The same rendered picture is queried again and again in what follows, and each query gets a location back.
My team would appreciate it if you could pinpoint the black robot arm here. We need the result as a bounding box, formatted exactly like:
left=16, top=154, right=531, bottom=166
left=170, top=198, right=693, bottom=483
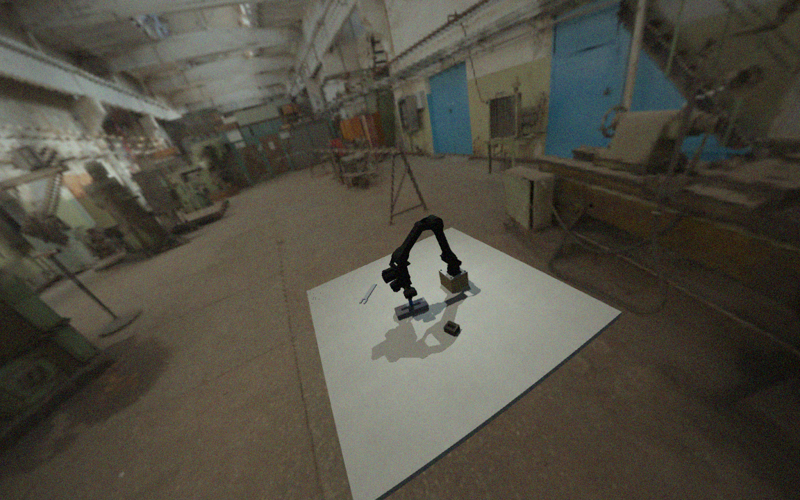
left=382, top=215, right=462, bottom=292

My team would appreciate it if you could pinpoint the grey forked flat bar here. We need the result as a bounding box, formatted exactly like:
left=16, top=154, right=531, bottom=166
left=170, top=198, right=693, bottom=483
left=359, top=284, right=376, bottom=304

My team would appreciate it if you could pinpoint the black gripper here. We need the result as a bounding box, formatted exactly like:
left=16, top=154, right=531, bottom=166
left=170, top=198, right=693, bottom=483
left=398, top=273, right=417, bottom=300

